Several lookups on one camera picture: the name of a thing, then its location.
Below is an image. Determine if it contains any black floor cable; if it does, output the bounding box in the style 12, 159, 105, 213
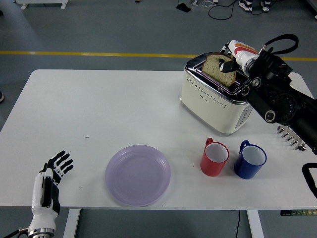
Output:
208, 0, 248, 20

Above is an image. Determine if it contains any black cable under table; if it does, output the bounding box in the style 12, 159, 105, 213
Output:
234, 210, 242, 238

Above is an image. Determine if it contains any red enamel mug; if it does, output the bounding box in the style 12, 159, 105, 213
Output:
200, 137, 230, 177

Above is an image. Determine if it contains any white furniture base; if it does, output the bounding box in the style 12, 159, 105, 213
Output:
15, 0, 69, 10

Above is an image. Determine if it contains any white table leg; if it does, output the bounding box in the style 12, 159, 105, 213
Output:
246, 210, 264, 238
63, 209, 81, 238

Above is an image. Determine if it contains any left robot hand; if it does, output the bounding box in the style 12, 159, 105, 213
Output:
28, 150, 74, 231

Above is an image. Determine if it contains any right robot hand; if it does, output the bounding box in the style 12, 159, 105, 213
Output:
217, 40, 260, 74

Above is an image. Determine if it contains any table height control panel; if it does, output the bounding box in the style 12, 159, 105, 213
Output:
280, 209, 317, 217

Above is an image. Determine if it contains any metal toast rack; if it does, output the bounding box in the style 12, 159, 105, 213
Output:
276, 125, 308, 151

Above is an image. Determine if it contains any purple plastic plate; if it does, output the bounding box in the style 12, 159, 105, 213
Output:
105, 145, 171, 207

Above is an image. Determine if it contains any blue enamel mug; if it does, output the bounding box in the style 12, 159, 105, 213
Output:
233, 140, 267, 180

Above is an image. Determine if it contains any cream and chrome toaster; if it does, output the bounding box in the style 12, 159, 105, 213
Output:
180, 52, 256, 136

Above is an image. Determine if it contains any brown bread slice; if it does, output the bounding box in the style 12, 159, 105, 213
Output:
202, 52, 237, 88

